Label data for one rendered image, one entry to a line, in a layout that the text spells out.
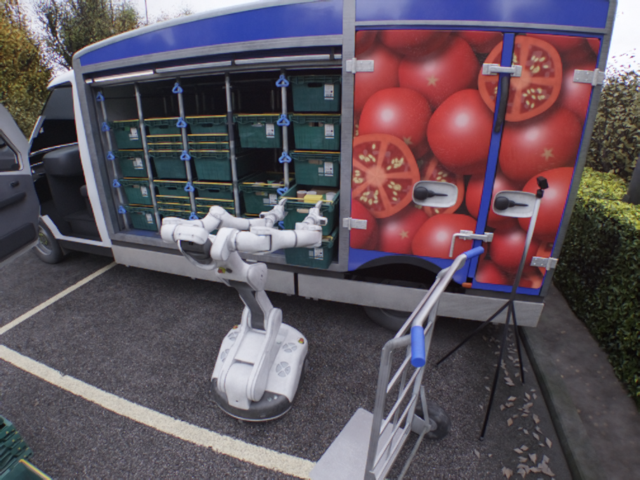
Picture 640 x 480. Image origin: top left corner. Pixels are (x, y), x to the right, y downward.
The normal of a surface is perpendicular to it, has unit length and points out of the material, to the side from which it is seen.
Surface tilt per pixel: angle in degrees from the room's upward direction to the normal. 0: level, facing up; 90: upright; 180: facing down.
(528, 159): 90
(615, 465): 8
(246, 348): 17
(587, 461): 0
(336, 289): 90
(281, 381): 38
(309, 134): 91
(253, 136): 96
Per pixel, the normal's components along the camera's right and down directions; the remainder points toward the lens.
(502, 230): -0.26, 0.38
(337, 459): 0.00, -0.92
